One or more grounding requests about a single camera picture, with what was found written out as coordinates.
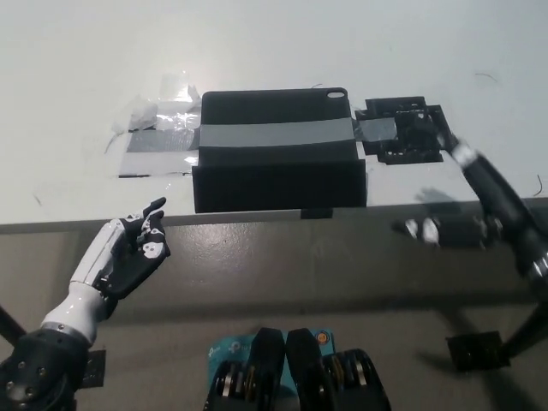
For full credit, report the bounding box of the black tablet cover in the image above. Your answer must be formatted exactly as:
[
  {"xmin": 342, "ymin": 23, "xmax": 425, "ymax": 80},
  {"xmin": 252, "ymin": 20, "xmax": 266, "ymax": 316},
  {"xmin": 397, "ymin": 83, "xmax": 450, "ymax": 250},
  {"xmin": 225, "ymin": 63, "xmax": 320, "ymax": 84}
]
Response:
[{"xmin": 191, "ymin": 87, "xmax": 368, "ymax": 215}]

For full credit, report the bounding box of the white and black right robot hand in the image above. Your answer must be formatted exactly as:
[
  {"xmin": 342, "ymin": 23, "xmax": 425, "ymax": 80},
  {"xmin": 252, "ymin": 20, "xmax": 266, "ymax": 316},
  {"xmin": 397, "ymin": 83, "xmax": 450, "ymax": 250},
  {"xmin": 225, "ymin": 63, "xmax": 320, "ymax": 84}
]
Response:
[{"xmin": 391, "ymin": 130, "xmax": 548, "ymax": 280}]

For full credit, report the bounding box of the black 3D-printed fixture plate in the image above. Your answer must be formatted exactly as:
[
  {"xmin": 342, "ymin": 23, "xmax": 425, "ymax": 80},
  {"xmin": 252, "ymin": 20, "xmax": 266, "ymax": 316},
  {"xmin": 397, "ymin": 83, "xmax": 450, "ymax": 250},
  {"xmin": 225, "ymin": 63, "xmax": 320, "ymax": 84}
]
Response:
[{"xmin": 354, "ymin": 95, "xmax": 456, "ymax": 166}]

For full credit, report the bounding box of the white paper sheet under tape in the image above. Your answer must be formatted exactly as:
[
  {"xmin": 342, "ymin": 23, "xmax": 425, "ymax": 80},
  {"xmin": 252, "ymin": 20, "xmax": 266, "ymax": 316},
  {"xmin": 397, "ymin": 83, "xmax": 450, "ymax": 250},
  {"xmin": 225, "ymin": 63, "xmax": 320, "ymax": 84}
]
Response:
[{"xmin": 117, "ymin": 149, "xmax": 200, "ymax": 179}]

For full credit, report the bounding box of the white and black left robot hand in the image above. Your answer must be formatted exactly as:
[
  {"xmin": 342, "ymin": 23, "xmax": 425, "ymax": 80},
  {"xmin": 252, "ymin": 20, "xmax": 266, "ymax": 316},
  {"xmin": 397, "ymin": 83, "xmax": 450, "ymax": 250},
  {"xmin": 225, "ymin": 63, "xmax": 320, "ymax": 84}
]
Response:
[{"xmin": 69, "ymin": 196, "xmax": 173, "ymax": 320}]

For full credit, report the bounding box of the teal cardboard box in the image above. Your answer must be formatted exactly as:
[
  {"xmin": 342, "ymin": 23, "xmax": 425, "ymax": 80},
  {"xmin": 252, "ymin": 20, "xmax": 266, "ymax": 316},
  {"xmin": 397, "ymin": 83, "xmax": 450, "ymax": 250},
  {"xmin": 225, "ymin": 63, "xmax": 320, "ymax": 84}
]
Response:
[{"xmin": 206, "ymin": 328, "xmax": 340, "ymax": 389}]

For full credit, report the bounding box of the crumpled clear tape patch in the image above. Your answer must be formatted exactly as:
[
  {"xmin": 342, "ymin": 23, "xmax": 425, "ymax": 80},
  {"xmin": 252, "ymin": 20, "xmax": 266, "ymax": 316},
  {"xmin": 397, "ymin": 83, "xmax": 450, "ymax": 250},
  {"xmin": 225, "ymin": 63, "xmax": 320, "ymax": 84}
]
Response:
[{"xmin": 111, "ymin": 71, "xmax": 203, "ymax": 134}]

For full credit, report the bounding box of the grey duct tape strip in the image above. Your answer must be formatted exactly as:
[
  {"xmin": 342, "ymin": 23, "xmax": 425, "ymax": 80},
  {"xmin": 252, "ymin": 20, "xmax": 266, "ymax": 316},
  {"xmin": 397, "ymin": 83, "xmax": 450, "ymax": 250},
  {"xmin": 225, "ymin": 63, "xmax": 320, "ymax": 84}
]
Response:
[{"xmin": 126, "ymin": 116, "xmax": 400, "ymax": 154}]

